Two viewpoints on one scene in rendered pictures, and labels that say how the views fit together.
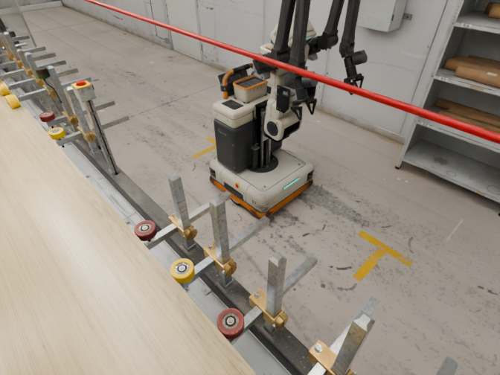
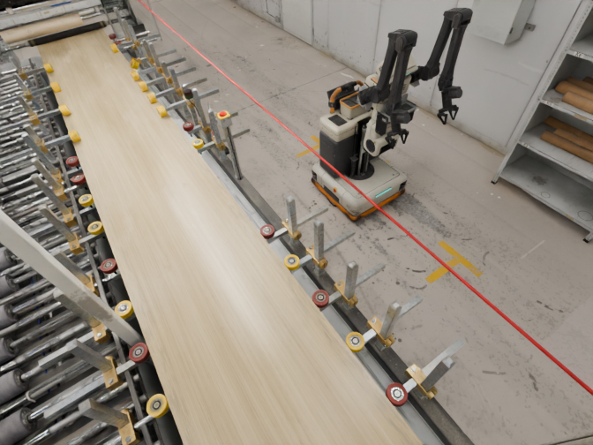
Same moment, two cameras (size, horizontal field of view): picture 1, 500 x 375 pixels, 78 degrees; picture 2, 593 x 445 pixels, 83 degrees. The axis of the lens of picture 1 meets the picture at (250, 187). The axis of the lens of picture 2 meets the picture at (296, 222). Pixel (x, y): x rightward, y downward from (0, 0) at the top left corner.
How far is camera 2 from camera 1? 63 cm
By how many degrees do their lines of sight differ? 13
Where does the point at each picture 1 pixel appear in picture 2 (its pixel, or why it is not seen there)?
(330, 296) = (402, 292)
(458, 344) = (502, 343)
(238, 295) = (326, 282)
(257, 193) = (351, 199)
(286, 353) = (355, 322)
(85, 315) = (233, 282)
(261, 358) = (338, 324)
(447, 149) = (551, 168)
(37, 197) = (193, 199)
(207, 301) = (304, 283)
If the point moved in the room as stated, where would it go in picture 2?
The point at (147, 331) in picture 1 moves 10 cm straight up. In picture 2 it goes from (270, 296) to (267, 286)
